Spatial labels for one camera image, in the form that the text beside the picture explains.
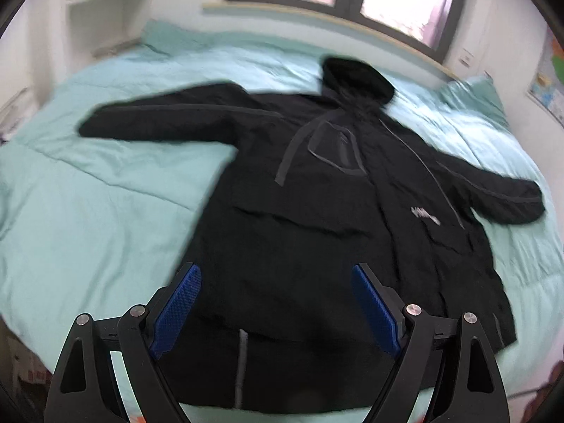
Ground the pale window sill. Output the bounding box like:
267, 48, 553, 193
203, 2, 459, 82

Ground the light green pillow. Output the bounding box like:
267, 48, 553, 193
436, 75, 509, 130
140, 20, 208, 56

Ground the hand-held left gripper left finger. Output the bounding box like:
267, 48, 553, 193
44, 262, 203, 423

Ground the light green bed duvet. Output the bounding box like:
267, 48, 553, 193
0, 20, 564, 423

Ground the black hooded coat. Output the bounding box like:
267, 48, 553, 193
78, 56, 544, 415

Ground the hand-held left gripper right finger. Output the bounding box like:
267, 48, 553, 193
351, 263, 512, 423

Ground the cardboard box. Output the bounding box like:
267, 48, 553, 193
6, 339, 54, 406

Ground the colourful wall poster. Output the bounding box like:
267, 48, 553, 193
526, 31, 564, 126

